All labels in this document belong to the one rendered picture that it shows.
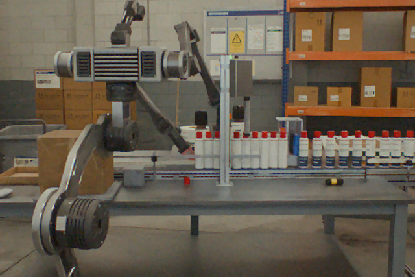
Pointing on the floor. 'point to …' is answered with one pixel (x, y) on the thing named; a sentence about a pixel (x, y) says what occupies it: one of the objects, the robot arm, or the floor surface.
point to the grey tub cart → (21, 142)
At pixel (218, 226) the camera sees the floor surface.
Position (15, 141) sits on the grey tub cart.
